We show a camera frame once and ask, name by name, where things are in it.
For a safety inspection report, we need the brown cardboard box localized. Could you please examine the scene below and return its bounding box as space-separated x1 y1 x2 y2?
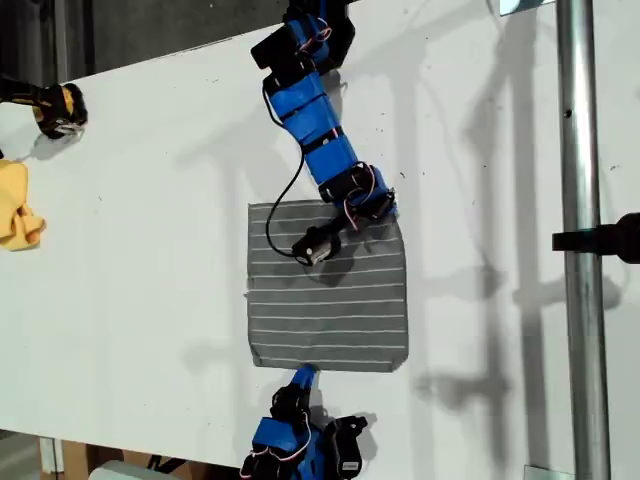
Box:
62 439 241 480

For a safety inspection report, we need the yellow cloth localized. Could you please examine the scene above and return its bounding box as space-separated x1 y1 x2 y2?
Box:
0 158 48 252

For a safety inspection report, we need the white table leg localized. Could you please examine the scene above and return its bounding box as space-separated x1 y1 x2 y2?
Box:
39 437 65 474

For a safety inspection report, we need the black camera box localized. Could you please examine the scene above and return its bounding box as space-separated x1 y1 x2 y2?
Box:
323 413 370 476
291 224 343 269

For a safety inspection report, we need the black clamp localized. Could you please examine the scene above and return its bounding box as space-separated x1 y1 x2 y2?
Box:
551 212 640 265

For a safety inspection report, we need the black camera cable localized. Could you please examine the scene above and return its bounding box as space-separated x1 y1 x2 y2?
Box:
264 152 307 259

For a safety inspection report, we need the black camera stalk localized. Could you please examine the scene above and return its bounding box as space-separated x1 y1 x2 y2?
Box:
319 212 351 241

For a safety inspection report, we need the steel post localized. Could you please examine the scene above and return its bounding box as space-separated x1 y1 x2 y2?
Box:
554 0 614 480

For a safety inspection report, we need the white container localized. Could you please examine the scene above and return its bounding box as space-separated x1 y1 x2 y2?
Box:
88 459 201 480

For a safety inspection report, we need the grey striped towel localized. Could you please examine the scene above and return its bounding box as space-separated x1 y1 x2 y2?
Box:
244 198 410 374

